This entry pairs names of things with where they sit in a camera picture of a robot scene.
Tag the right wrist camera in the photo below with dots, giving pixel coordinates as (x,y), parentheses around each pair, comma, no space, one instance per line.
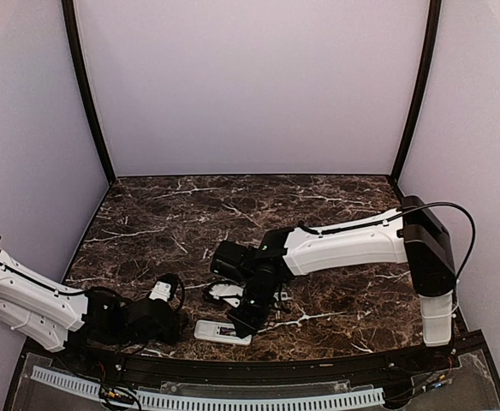
(223,291)

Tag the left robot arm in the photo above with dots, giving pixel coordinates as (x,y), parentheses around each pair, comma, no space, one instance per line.
(57,316)

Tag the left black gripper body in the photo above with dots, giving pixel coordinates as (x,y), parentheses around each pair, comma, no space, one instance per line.
(169,336)

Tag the blue battery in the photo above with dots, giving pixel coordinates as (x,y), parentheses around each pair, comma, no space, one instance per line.
(227,331)

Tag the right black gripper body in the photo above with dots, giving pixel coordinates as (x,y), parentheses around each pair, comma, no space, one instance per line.
(257,311)

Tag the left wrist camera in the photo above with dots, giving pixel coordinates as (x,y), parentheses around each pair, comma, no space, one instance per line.
(165,289)

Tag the white slotted cable duct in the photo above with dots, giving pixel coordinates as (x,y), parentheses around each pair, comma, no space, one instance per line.
(181,396)

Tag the black frame post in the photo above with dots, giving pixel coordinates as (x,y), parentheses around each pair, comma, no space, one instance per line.
(78,61)
(426,56)

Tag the white remote control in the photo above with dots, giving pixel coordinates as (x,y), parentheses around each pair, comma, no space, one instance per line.
(218,332)

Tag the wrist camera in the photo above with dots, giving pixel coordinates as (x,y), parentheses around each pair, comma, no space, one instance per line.
(223,291)
(165,289)

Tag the left black frame post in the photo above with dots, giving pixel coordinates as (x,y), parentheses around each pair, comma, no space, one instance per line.
(78,61)

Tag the right black frame post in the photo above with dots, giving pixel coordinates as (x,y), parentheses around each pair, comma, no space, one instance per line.
(426,56)

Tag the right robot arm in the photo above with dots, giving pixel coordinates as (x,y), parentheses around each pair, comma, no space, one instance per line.
(252,277)

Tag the black front rail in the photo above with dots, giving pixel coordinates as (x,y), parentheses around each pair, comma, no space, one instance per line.
(146,370)

